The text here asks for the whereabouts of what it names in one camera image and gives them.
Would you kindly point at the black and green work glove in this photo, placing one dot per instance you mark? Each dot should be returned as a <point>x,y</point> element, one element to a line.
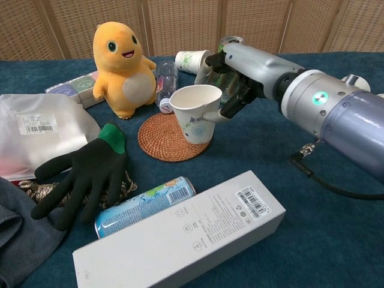
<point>90,168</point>

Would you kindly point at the pastel tissue pack row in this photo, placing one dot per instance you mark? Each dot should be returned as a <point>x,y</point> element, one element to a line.
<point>78,85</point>

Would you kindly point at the woven rattan folding screen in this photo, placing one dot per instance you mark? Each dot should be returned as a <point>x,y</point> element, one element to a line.
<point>180,24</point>

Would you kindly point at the yellow plush dinosaur toy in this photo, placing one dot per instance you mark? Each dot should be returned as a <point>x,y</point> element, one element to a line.
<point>120,75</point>

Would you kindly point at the patterned brown cloth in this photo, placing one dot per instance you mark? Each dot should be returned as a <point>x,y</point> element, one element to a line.
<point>129,187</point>

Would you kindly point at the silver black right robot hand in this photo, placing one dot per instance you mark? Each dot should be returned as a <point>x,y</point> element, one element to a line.
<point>258,69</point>

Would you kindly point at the paper cup green fern print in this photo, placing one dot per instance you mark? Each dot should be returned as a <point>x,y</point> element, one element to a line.
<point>363,84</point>

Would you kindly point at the long white cardboard box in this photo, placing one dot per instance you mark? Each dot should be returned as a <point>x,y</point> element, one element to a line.
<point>180,234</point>

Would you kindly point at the white translucent plastic bag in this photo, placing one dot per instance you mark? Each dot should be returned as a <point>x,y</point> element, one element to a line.
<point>45,144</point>

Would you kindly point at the dark blue table cover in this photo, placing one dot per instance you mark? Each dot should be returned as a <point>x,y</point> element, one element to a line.
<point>270,180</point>

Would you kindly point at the clear plastic water bottle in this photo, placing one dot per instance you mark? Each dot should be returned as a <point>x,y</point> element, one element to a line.
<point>166,84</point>

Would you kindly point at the paper cup green leaf print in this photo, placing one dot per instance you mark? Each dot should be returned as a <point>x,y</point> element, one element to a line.
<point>187,61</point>

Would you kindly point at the green drink can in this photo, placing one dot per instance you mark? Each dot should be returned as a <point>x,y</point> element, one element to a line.
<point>231,40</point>

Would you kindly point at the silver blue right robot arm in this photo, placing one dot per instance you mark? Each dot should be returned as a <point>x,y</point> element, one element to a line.
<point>345,120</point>

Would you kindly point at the grey cloth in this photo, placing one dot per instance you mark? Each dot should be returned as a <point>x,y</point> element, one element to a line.
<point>18,234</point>

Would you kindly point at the light blue drink can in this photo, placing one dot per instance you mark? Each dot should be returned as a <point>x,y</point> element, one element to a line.
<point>135,207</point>

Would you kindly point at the plain white paper cup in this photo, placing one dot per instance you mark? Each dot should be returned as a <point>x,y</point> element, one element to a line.
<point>195,126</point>

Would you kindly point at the woven rattan coaster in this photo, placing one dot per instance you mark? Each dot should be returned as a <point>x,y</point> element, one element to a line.
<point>162,141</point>

